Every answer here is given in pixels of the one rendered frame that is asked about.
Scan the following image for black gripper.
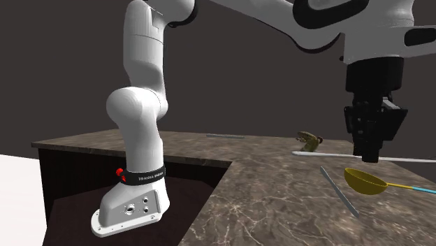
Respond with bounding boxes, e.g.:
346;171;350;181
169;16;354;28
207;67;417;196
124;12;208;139
343;57;409;163

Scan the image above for long white rod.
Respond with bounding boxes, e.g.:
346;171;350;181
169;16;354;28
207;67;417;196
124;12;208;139
291;150;436;164

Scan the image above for green dinosaur figure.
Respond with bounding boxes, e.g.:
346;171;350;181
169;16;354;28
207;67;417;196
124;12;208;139
295;130;324;153

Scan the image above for grey slim knife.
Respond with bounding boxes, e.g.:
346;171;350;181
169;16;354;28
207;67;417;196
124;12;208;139
319;166;361;219

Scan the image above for grey flat bar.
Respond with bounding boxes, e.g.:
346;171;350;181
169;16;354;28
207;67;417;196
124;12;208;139
205;133;246;140

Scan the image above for dark robot stand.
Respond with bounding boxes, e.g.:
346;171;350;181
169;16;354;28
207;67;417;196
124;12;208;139
42;176;219;246

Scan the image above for yellow ladle with blue-tipped handle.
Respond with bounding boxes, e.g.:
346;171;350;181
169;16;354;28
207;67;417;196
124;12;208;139
343;167;436;196

